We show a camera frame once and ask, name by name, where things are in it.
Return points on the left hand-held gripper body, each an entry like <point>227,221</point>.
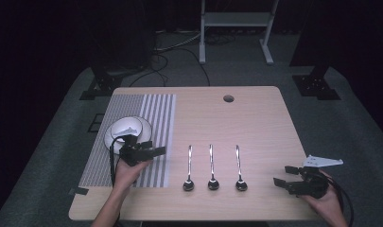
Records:
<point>132,154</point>

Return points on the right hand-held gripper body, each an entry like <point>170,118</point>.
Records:
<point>310,186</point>

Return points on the person's left hand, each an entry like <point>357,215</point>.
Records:
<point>126,176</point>

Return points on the person's right hand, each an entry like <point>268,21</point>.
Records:
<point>329,203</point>

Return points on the white plate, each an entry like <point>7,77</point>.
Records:
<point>145,130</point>

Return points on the grey striped placemat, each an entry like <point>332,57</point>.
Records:
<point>157,119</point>

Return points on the white bowl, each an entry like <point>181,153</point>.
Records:
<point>124,124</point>

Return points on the metal spoon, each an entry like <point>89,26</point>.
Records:
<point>239,170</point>
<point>212,170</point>
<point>189,170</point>

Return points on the black tape piece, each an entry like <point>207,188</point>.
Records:
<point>78,190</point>

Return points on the black stand base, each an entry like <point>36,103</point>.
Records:
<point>100,86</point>
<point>315,86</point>

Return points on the white metal stand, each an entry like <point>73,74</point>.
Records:
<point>236,19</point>

